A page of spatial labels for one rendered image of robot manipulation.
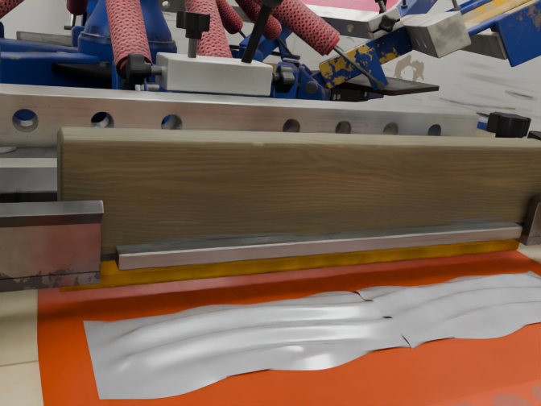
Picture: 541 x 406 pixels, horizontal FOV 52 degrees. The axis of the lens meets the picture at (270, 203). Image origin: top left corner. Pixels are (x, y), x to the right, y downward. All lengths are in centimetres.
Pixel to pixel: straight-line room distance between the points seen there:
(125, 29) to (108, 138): 51
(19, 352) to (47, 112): 29
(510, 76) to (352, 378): 275
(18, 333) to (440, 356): 24
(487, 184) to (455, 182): 3
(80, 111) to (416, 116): 39
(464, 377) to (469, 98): 288
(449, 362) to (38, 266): 24
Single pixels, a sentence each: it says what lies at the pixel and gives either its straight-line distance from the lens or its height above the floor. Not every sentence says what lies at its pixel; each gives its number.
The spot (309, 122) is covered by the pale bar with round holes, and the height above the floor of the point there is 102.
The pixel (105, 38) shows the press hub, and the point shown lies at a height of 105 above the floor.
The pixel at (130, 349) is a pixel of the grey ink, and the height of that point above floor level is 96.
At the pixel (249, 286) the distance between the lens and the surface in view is 38.
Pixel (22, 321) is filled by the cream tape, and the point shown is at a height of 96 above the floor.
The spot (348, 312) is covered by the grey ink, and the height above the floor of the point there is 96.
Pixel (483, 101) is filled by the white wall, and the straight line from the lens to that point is 311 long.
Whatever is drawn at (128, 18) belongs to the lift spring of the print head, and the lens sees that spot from 83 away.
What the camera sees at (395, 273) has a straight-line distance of 44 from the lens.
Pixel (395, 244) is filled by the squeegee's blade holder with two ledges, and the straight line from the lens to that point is 41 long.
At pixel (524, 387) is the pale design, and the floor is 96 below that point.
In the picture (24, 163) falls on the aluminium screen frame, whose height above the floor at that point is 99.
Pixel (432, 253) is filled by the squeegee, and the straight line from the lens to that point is 47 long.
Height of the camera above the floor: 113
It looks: 19 degrees down
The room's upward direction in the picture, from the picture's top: 7 degrees clockwise
